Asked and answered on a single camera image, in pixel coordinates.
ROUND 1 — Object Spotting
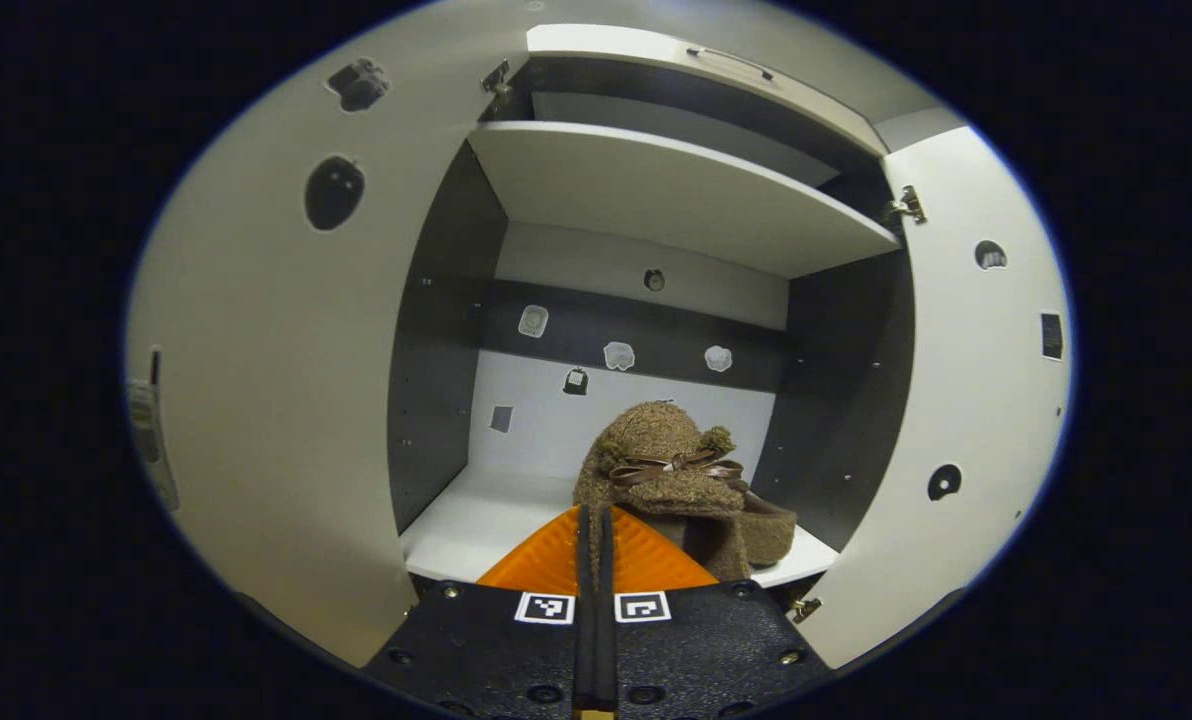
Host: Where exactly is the white cabinet drawer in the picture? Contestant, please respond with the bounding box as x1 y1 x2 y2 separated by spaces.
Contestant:
526 22 892 159

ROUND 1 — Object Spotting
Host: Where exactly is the white cabinet door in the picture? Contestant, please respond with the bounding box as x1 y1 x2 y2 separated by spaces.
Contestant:
796 125 1075 669
124 5 532 669

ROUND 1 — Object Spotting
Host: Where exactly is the white shoe cabinet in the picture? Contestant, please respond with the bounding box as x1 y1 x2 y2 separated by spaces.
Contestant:
386 22 917 601

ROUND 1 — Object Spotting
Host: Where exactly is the black drawer handle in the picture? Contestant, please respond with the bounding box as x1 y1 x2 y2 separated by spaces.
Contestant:
684 44 775 83

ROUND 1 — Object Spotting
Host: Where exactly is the white cabinet shelf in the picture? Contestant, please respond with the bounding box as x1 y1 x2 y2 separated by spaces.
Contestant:
466 120 902 279

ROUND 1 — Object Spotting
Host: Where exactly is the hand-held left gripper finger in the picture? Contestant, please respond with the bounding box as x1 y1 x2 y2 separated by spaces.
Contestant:
361 503 597 720
596 503 835 720

